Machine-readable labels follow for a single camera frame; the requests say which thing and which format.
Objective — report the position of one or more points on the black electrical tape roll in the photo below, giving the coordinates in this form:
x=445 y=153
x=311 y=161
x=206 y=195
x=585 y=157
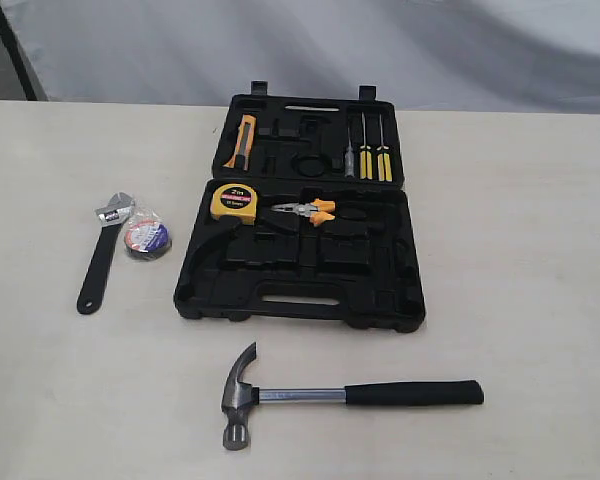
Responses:
x=146 y=236

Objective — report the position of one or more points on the claw hammer black grip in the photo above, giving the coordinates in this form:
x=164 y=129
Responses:
x=240 y=397

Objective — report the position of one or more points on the adjustable wrench black handle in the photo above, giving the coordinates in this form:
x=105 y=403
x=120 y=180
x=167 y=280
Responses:
x=111 y=217

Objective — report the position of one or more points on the black plastic tool case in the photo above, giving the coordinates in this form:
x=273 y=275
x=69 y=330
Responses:
x=360 y=268

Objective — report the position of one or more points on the yellow tape measure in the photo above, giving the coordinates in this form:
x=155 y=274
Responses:
x=235 y=200

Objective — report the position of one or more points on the yellow screwdriver left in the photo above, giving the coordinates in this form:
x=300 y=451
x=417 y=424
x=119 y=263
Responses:
x=365 y=153

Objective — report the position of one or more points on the yellow screwdriver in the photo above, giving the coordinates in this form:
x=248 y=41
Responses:
x=383 y=156
x=365 y=153

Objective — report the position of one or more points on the yellow screwdriver right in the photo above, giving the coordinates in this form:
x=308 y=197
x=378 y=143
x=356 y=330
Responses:
x=383 y=156

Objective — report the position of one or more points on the orange utility knife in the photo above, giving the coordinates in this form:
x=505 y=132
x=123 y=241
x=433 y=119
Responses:
x=244 y=143

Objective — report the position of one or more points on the black backdrop stand pole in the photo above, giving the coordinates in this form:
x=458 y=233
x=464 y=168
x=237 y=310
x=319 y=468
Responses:
x=11 y=45

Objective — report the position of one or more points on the orange handled pliers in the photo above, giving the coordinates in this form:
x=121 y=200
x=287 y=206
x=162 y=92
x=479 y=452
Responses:
x=317 y=212

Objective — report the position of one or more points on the clear handled tester screwdriver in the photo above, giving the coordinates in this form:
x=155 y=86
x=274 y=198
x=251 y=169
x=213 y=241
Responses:
x=349 y=157

